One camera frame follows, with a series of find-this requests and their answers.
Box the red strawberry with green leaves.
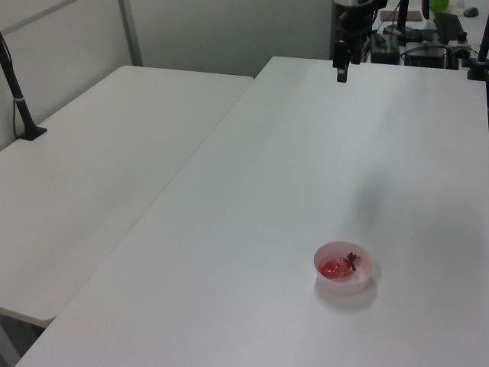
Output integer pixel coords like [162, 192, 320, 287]
[319, 252, 362, 279]

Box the black stand with round base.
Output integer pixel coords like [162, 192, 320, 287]
[383, 0, 422, 44]

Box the grey aluminium partition post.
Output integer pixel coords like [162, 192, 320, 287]
[118, 0, 144, 67]

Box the pink plastic bowl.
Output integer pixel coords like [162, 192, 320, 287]
[313, 240, 375, 297]

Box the white side table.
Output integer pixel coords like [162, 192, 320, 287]
[0, 65, 255, 328]

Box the black clamp stand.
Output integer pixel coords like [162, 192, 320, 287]
[465, 28, 489, 82]

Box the black electronics box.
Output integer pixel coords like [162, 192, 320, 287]
[371, 33, 401, 64]
[403, 44, 449, 70]

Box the black camera pole with base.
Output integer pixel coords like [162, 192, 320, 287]
[0, 31, 48, 141]

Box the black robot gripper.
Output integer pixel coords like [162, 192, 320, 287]
[332, 2, 374, 83]

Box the brown flat board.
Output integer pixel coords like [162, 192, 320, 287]
[379, 10, 423, 22]

